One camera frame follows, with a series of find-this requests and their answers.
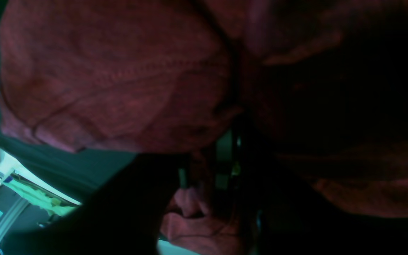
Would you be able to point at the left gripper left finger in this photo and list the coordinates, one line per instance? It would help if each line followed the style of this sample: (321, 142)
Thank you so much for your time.
(122, 218)

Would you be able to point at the red long-sleeve T-shirt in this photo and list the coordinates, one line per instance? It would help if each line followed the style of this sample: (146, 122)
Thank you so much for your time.
(323, 82)

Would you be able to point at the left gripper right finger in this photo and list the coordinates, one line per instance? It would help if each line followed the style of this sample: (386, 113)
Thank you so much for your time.
(282, 215)

